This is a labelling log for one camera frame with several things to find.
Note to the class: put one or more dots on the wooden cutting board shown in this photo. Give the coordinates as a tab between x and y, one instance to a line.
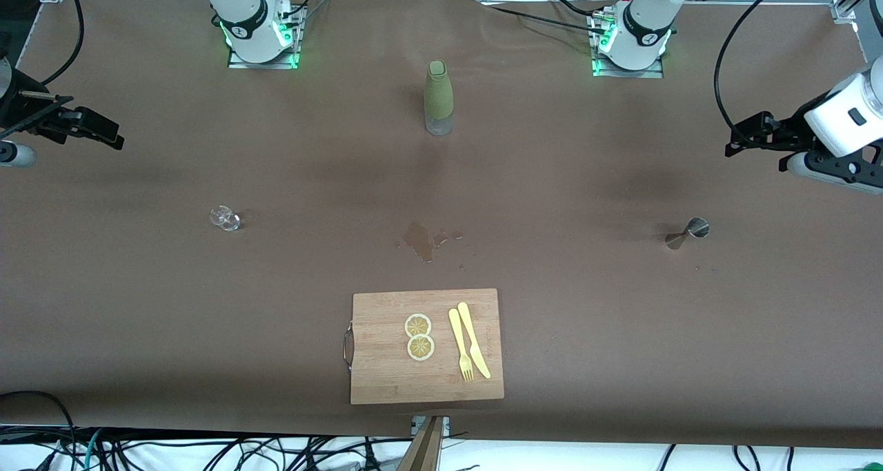
386	374

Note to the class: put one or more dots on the yellow lemon slice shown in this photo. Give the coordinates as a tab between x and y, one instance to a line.
417	325
420	347

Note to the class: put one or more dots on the silver steel jigger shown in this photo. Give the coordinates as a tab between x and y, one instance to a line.
686	234

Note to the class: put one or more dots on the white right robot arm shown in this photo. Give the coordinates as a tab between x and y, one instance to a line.
241	16

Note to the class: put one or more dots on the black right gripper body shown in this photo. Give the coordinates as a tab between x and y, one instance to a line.
27	110

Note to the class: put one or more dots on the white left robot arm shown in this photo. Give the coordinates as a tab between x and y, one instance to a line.
641	16

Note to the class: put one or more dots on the yellow plastic fork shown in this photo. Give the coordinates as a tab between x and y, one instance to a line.
457	333

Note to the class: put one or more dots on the green sleeved glass bottle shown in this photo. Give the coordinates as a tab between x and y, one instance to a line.
439	92

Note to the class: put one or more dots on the wooden post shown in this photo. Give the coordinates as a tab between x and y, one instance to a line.
422	454

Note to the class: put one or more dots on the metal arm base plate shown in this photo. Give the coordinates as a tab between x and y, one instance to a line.
600	71
238	64

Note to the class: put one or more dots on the clear glass measuring cup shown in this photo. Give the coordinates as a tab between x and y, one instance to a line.
226	218

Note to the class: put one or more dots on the metal post bracket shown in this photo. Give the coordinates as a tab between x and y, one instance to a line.
445	425

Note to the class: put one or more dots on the yellow plastic knife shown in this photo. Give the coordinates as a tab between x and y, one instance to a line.
472	336

